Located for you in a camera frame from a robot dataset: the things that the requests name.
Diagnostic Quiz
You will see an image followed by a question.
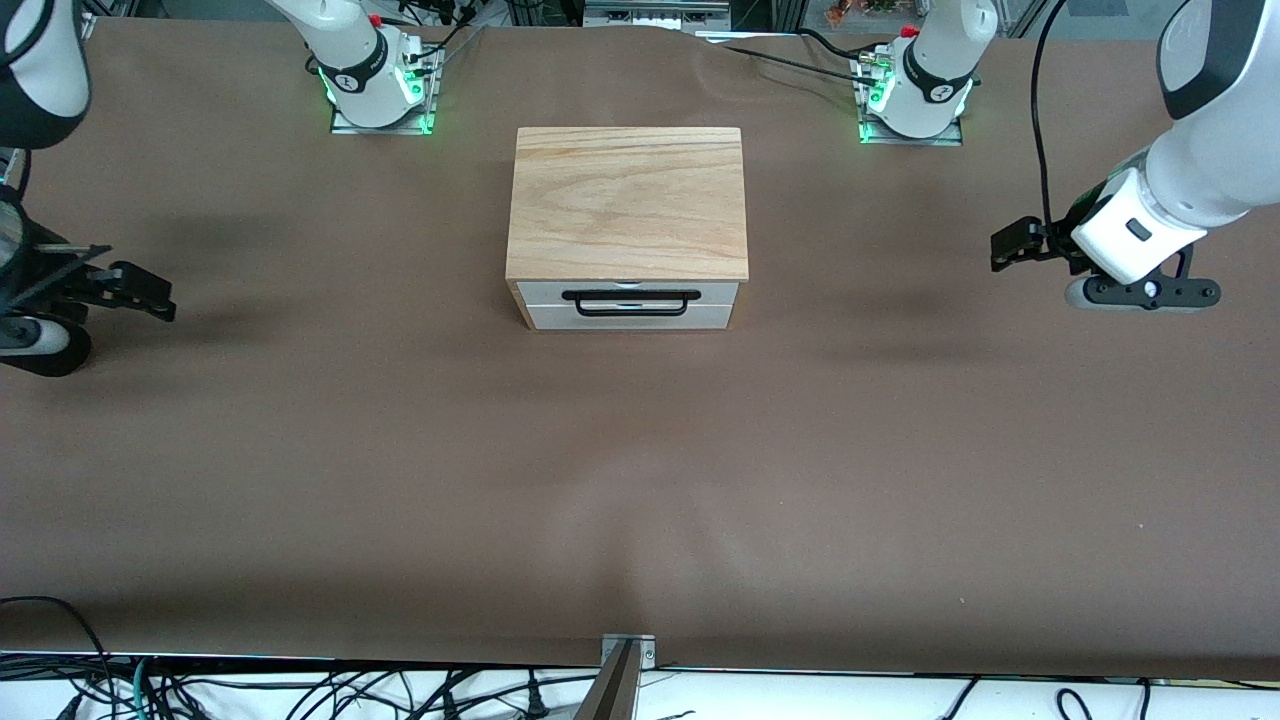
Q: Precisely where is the white drawer with black handle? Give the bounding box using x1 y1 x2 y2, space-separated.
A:
515 281 741 319

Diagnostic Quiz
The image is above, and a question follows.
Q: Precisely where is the white plain drawer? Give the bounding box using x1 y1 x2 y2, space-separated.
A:
524 302 738 332

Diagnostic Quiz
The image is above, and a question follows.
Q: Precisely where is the wooden drawer cabinet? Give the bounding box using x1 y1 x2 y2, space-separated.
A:
505 127 751 332

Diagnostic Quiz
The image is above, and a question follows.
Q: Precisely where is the grey rack equipment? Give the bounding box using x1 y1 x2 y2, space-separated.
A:
583 0 733 31

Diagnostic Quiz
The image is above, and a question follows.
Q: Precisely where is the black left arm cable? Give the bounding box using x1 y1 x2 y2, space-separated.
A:
1029 0 1067 233

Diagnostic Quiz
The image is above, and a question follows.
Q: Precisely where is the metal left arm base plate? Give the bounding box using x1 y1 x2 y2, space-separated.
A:
855 50 966 148

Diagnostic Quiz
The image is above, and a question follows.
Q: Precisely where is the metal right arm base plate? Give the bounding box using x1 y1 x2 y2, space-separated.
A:
329 45 439 136

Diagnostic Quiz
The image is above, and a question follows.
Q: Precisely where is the short black table cable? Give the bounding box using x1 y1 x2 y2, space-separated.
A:
797 27 866 59

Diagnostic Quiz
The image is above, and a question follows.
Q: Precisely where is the long black table cable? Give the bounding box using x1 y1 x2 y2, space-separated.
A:
718 43 869 81

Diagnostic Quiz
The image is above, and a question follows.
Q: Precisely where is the black looped cable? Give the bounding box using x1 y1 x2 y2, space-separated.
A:
0 596 113 720

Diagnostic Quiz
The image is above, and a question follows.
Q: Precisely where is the black base cable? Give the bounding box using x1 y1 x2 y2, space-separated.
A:
420 18 489 63

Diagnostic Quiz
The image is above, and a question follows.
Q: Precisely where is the black tangled cable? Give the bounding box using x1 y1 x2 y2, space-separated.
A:
285 668 601 720

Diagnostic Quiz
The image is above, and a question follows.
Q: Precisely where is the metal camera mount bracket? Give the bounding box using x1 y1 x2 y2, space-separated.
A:
574 633 657 720

